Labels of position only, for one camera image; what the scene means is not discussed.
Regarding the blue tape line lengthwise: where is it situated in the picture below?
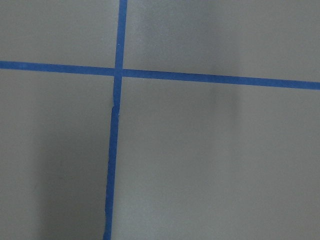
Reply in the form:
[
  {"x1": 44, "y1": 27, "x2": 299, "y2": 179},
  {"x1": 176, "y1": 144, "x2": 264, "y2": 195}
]
[{"x1": 103, "y1": 0, "x2": 128, "y2": 240}]

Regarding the blue tape line crosswise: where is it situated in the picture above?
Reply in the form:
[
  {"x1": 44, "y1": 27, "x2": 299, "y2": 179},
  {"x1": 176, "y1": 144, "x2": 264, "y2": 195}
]
[{"x1": 0, "y1": 61, "x2": 320, "y2": 91}]

